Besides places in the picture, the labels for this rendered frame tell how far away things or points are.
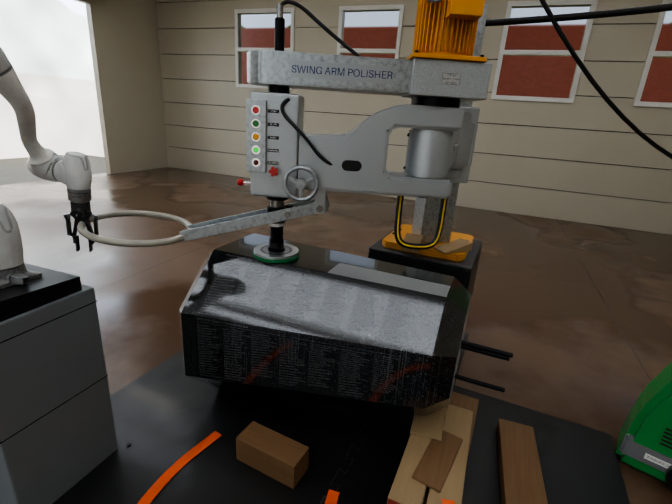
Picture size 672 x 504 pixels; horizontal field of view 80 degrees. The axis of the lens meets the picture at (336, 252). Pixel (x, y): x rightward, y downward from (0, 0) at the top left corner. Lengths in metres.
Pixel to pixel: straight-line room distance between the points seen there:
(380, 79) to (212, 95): 8.18
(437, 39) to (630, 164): 6.42
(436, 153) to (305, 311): 0.86
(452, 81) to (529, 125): 6.00
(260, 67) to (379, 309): 1.06
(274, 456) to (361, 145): 1.33
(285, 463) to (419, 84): 1.59
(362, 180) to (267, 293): 0.64
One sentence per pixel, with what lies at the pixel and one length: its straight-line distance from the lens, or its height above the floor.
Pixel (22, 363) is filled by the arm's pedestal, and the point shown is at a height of 0.64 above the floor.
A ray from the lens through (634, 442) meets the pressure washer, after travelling 2.43.
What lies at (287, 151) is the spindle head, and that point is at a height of 1.32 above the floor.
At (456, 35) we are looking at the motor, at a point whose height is 1.78.
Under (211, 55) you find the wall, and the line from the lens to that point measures 9.76.
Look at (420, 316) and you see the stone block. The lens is 1.61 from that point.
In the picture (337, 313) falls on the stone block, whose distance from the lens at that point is 1.66.
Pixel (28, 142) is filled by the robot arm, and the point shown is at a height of 1.29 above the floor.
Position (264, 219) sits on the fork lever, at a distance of 1.82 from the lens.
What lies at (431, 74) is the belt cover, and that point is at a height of 1.64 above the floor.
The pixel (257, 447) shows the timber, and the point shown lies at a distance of 1.89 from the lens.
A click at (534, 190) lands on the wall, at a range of 7.77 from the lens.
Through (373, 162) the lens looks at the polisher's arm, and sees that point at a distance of 1.71.
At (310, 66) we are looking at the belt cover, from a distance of 1.69.
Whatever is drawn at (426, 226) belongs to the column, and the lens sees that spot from 2.44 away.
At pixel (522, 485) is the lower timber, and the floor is 0.09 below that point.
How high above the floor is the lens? 1.48
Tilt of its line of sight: 19 degrees down
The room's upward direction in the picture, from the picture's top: 4 degrees clockwise
